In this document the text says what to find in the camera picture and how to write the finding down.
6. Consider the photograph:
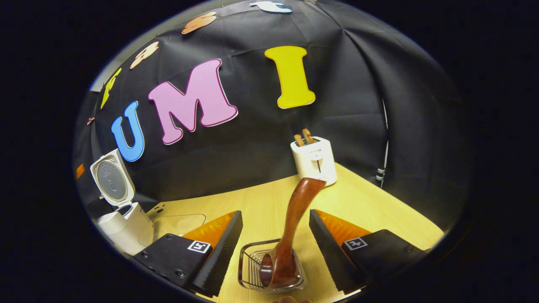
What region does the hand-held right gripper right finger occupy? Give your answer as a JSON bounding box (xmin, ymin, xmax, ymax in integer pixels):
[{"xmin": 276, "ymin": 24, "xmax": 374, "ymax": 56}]
[{"xmin": 309, "ymin": 209, "xmax": 432, "ymax": 295}]

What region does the white rice cooker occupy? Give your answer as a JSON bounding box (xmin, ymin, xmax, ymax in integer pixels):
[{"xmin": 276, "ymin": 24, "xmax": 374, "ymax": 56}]
[{"xmin": 90, "ymin": 149, "xmax": 154, "ymax": 256}]

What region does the metal wire chopstick holder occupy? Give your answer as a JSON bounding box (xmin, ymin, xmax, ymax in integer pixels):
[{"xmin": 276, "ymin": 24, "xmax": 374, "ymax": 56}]
[{"xmin": 238, "ymin": 239, "xmax": 307, "ymax": 293}]

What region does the black backdrop cloth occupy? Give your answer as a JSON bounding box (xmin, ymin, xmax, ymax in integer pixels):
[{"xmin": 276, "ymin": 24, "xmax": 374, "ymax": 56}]
[{"xmin": 74, "ymin": 0, "xmax": 468, "ymax": 230}]

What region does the brown wooden spoon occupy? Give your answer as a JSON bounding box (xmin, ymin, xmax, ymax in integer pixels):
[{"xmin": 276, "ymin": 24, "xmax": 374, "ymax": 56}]
[{"xmin": 259, "ymin": 177, "xmax": 327, "ymax": 289}]

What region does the clear plastic container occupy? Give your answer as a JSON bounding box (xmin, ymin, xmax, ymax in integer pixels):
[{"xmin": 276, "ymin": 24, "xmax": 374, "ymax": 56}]
[{"xmin": 139, "ymin": 213, "xmax": 207, "ymax": 247}]

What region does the white toaster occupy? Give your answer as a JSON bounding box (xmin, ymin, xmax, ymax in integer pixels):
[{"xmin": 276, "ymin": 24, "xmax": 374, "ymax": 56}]
[{"xmin": 290, "ymin": 136, "xmax": 337, "ymax": 187}]

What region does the white cable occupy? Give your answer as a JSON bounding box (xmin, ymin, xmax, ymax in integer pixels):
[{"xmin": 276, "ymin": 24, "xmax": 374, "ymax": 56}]
[{"xmin": 376, "ymin": 99, "xmax": 390, "ymax": 188}]

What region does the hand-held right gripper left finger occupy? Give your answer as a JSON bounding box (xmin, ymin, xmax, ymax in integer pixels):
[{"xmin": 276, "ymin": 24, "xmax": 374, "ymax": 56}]
[{"xmin": 133, "ymin": 210, "xmax": 244, "ymax": 298}]

